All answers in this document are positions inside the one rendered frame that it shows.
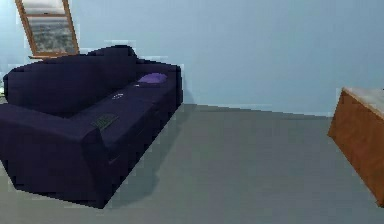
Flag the light purple cushion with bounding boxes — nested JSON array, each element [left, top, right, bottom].
[[137, 72, 169, 85]]

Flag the dark green flat remote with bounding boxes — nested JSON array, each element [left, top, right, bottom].
[[90, 113, 120, 131]]

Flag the dark purple sofa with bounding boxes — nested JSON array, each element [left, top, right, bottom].
[[0, 44, 184, 210]]

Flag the wood framed window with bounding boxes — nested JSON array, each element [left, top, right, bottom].
[[14, 0, 80, 60]]

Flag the brown wooden cabinet pale top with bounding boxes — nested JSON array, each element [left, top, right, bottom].
[[327, 87, 384, 208]]

